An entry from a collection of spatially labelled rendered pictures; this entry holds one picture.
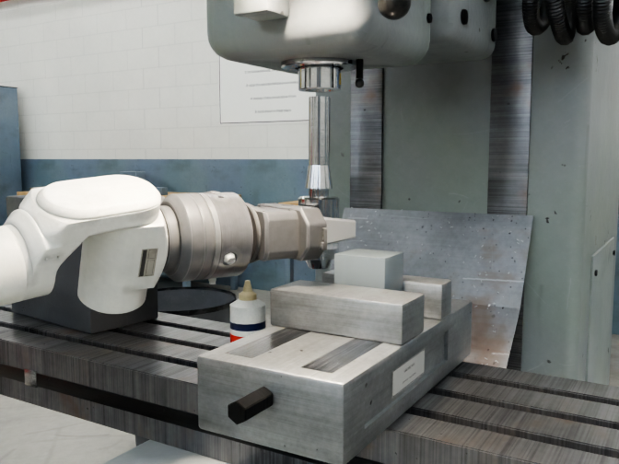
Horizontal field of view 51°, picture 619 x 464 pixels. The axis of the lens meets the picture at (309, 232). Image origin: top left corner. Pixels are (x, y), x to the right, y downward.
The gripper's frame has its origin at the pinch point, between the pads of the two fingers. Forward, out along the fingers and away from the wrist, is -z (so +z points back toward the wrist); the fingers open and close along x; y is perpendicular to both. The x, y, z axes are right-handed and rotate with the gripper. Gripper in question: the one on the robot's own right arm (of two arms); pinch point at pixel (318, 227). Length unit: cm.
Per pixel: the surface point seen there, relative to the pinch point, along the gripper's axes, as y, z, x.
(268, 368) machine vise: 9.7, 15.4, -14.8
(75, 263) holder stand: 6.9, 18.8, 32.6
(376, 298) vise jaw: 5.6, 2.2, -13.0
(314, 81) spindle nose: -16.2, 1.8, -1.7
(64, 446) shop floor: 113, -19, 213
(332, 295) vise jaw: 5.6, 4.8, -9.2
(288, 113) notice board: -48, -265, 425
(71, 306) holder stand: 13.2, 19.3, 34.1
